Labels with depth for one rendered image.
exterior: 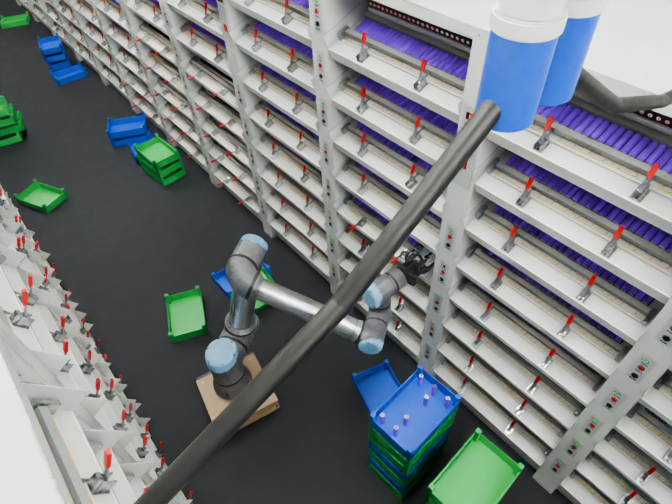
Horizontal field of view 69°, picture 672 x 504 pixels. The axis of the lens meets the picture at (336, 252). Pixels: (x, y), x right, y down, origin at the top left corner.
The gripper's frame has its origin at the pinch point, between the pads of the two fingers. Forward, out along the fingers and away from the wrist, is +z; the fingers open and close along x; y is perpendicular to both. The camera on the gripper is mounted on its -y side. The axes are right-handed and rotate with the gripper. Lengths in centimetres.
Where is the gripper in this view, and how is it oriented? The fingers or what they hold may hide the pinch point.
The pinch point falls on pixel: (433, 254)
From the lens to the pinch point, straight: 206.7
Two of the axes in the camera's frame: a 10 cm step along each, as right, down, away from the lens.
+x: -6.4, -5.5, 5.4
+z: 7.7, -5.0, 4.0
